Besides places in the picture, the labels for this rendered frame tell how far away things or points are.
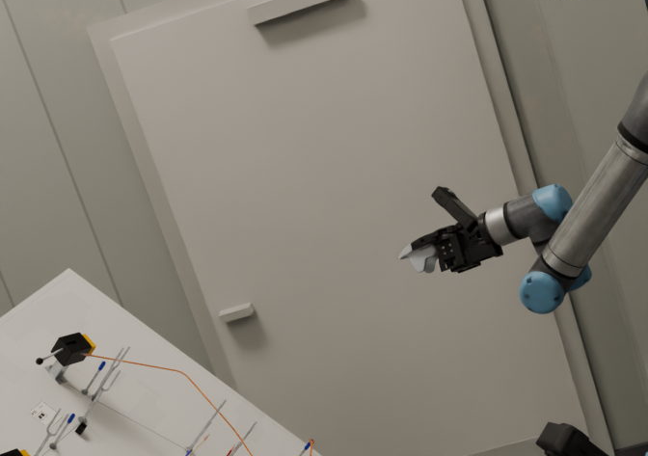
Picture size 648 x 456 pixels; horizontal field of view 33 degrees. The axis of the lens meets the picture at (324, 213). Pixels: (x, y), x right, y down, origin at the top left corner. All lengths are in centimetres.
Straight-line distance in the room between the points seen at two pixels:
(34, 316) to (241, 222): 175
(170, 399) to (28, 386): 31
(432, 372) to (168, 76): 144
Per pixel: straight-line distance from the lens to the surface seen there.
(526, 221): 201
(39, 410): 208
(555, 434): 101
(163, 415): 222
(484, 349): 403
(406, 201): 385
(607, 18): 358
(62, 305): 233
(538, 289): 189
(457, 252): 207
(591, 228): 185
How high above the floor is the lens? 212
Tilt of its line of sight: 12 degrees down
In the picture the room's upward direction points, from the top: 19 degrees counter-clockwise
